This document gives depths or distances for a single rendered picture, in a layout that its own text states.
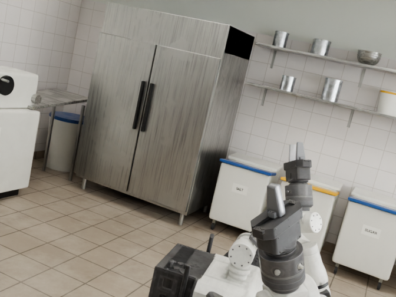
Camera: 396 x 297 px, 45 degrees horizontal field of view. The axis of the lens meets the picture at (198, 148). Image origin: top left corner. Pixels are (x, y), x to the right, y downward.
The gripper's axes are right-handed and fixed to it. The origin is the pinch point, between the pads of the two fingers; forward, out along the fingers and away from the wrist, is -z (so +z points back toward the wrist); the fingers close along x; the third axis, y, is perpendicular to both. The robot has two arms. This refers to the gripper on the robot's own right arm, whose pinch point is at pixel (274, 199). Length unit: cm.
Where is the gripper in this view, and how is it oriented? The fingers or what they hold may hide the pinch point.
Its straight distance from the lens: 91.3
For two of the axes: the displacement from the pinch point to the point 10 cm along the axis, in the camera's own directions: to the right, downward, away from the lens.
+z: 1.5, 9.3, 3.5
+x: 7.1, -3.5, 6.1
